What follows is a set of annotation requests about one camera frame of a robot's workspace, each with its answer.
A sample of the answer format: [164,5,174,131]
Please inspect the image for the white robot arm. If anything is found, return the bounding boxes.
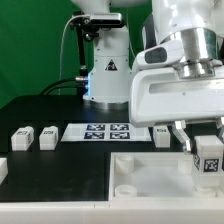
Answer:
[84,0,224,152]

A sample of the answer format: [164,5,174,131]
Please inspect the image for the black cables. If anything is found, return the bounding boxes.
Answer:
[39,77,89,96]

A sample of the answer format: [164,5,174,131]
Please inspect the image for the black mount pole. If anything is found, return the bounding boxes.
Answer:
[76,27,88,99]

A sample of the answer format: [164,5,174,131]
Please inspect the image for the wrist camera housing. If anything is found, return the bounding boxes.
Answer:
[132,40,185,72]

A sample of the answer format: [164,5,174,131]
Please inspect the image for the black camera on mount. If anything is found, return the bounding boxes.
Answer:
[69,13,124,42]

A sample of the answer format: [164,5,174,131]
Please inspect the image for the marker sheet with tags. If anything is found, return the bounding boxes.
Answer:
[61,123,151,142]

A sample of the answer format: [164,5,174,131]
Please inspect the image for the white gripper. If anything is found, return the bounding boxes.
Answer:
[129,62,224,154]

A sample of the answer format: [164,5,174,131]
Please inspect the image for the white obstacle fence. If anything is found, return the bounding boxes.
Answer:
[0,157,224,224]

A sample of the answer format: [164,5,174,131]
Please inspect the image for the white square tabletop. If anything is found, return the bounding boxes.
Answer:
[109,152,224,200]

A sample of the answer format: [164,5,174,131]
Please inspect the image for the white cable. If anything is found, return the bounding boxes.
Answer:
[58,14,84,96]

